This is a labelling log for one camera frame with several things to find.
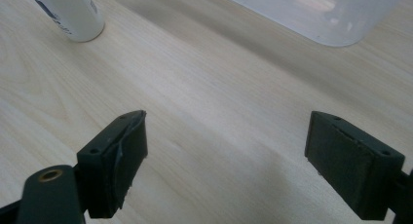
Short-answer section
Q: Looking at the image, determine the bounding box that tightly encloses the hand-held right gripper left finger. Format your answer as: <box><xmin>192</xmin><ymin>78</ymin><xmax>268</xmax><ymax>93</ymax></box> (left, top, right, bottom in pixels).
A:
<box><xmin>76</xmin><ymin>109</ymin><xmax>149</xmax><ymax>219</ymax></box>

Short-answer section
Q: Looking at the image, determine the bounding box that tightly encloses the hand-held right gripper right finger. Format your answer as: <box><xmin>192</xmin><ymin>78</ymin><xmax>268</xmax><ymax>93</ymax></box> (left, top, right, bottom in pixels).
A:
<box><xmin>304</xmin><ymin>110</ymin><xmax>406</xmax><ymax>222</ymax></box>

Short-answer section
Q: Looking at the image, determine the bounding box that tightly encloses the clear plastic container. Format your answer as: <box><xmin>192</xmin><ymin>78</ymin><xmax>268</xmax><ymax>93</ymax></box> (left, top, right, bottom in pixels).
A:
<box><xmin>212</xmin><ymin>0</ymin><xmax>412</xmax><ymax>48</ymax></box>

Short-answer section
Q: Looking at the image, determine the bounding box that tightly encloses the white bottle with printed label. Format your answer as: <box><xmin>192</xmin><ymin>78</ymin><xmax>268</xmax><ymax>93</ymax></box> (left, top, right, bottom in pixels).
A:
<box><xmin>24</xmin><ymin>0</ymin><xmax>106</xmax><ymax>43</ymax></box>

